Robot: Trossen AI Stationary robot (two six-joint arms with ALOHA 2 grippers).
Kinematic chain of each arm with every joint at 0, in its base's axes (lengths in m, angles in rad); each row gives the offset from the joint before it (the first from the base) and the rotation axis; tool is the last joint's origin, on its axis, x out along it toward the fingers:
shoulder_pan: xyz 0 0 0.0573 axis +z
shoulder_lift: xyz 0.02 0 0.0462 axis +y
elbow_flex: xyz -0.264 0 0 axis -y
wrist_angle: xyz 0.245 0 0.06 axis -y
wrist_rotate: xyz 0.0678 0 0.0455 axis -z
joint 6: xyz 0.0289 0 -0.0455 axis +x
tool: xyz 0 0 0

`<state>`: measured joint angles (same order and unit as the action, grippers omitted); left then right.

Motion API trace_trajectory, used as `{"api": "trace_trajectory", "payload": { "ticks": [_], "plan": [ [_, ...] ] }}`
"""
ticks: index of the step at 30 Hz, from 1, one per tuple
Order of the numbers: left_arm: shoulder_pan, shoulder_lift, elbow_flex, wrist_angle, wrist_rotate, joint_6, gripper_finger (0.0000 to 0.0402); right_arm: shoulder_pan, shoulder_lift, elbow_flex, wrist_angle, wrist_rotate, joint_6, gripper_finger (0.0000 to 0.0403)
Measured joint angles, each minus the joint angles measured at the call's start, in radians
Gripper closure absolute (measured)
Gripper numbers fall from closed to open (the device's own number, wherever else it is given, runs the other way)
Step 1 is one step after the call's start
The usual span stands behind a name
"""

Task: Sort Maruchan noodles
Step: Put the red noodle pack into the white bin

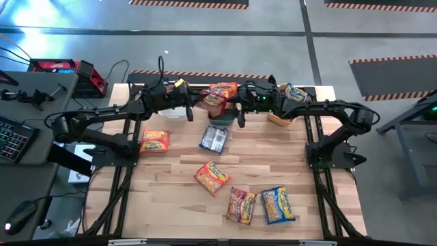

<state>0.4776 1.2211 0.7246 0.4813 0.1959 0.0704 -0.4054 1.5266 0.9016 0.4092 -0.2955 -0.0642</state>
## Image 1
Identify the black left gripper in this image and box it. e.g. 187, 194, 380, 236
145, 81, 206, 123

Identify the black desk leg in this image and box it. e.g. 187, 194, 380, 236
46, 143, 93, 178

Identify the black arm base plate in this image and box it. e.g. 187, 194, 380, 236
89, 139, 141, 168
305, 141, 368, 170

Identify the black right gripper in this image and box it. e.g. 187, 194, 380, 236
237, 75, 284, 129

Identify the orange chicken noodle packet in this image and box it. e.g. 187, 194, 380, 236
195, 89, 229, 120
139, 128, 171, 154
208, 81, 239, 100
193, 159, 231, 198

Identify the black stand foot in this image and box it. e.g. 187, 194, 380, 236
0, 70, 20, 87

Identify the blue noodle packet white back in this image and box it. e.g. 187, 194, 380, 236
199, 125, 229, 154

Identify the white cardboard box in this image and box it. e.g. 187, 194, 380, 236
67, 143, 96, 185

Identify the yellow plastic bin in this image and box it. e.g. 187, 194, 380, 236
267, 83, 308, 128

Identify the black clamp tool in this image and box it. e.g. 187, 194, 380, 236
0, 83, 68, 112

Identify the dark red noodle packet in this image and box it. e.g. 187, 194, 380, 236
225, 186, 257, 226

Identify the red black power box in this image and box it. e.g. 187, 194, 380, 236
73, 60, 109, 99

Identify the black computer mouse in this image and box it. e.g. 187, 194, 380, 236
4, 200, 38, 236

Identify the black mat hazard-striped edge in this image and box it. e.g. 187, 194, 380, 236
126, 70, 274, 85
324, 0, 437, 14
128, 0, 249, 10
348, 54, 437, 103

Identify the red flat case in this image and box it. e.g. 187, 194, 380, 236
27, 58, 79, 74

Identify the silver frame bracket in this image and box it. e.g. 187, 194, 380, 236
108, 238, 147, 246
299, 240, 338, 246

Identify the grey desk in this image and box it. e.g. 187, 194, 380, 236
0, 70, 80, 165
0, 162, 59, 246

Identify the black side table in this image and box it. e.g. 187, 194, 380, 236
375, 89, 437, 201

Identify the backlit black keyboard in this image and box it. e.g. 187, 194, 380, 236
0, 115, 41, 164

